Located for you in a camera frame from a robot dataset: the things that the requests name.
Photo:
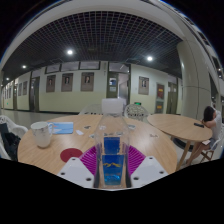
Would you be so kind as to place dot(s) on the light folding chair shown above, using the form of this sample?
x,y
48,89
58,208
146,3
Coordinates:
x,y
208,153

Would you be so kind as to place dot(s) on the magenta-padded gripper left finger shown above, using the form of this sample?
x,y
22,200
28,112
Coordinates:
x,y
87,163

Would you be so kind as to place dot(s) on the person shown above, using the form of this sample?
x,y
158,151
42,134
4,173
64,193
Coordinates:
x,y
215,125

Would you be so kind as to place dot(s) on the clear blue-labelled water bottle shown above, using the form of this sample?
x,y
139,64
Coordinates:
x,y
111,166

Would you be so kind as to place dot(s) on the black phone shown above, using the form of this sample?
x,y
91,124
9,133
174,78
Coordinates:
x,y
199,125

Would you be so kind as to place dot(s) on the white plastic armchair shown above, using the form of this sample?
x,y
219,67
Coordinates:
x,y
15,126

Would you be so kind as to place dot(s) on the white lattice-back chair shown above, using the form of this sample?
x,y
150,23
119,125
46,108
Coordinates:
x,y
136,111

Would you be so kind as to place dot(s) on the dark door with transom window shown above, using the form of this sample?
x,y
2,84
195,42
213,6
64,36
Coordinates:
x,y
123,90

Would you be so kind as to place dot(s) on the white ceramic mug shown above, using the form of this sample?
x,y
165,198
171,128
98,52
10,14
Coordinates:
x,y
41,135

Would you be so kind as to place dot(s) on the round ceiling lights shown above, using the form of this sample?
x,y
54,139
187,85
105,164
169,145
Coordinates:
x,y
69,52

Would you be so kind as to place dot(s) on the dark hallway door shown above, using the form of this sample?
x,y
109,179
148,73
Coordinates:
x,y
172,98
34,95

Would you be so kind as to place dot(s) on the small round wooden table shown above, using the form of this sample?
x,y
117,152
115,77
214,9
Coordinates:
x,y
176,125

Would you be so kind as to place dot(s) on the framed wall portraits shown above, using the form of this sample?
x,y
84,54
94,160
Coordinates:
x,y
87,81

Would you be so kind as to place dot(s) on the black bag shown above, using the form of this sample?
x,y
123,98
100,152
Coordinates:
x,y
10,143

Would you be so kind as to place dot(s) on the small white box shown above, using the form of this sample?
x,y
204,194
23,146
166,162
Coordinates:
x,y
131,127

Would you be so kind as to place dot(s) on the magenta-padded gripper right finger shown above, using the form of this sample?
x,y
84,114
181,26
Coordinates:
x,y
136,161

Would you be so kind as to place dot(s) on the flat round red coaster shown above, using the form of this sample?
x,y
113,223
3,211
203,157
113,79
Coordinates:
x,y
70,155

